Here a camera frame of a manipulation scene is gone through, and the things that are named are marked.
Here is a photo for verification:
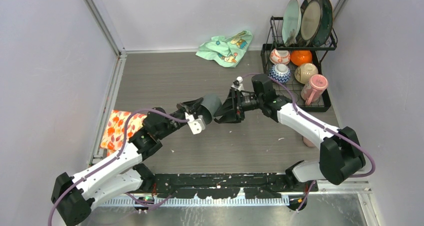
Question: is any orange coral pattern bowl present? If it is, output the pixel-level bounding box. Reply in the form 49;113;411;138
269;49;291;65

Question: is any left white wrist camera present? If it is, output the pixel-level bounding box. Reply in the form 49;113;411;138
185;113;206;135

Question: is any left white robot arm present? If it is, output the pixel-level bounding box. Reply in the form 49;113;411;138
48;96;216;225

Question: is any dark green mug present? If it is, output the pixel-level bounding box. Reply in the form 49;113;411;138
197;94;222;125

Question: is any mint green flower plate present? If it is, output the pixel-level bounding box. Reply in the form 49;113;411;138
281;0;302;47

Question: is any white bowl orange outside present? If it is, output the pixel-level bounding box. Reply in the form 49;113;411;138
290;50;313;66

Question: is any dark blue floral plate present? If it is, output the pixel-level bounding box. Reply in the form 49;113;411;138
312;0;334;47

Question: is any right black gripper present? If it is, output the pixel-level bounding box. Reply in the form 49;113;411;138
214;88;263;124

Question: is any orange floral cloth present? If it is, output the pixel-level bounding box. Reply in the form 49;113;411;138
100;110;147;156

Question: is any pale pink mug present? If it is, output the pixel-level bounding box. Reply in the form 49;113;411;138
302;137;315;148

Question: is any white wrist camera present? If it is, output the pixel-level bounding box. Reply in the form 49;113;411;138
185;113;206;135
231;76;244;91

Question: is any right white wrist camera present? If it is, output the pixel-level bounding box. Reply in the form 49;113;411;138
231;76;244;91

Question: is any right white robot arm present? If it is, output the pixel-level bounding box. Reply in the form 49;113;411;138
214;74;366;191

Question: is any black wire dish rack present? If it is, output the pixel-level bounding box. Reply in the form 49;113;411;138
260;16;338;113

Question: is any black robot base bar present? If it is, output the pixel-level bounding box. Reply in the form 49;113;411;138
133;172;312;199

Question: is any white ceramic bowl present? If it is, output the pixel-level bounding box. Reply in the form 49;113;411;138
294;63;319;84

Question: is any black rimmed cream plate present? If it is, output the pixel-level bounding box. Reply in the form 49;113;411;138
296;0;323;47

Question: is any pink glass mug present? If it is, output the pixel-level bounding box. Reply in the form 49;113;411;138
300;74;329;106

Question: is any mint green cartoon cloth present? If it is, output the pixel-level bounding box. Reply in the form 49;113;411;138
195;30;253;68

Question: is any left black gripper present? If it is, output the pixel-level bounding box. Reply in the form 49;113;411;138
157;98;205;140

